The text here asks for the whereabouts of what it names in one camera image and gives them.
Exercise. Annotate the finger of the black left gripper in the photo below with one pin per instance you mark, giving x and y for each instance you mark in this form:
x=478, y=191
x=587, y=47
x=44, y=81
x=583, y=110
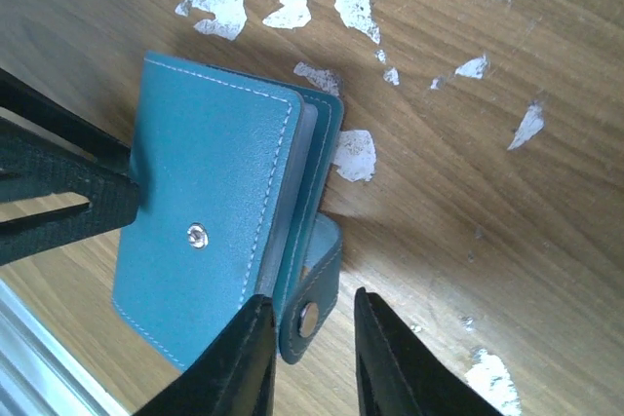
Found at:
x=38, y=109
x=32, y=167

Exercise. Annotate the aluminium front rail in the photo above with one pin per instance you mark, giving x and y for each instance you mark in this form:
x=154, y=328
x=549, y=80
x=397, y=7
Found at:
x=38, y=375

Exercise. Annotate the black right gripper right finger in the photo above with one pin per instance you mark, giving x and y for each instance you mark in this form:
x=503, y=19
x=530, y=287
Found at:
x=397, y=374

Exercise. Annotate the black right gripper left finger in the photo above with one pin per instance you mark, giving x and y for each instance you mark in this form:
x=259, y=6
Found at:
x=234, y=376

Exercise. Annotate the blue card holder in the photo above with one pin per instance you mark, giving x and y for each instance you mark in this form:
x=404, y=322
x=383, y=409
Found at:
x=231, y=169

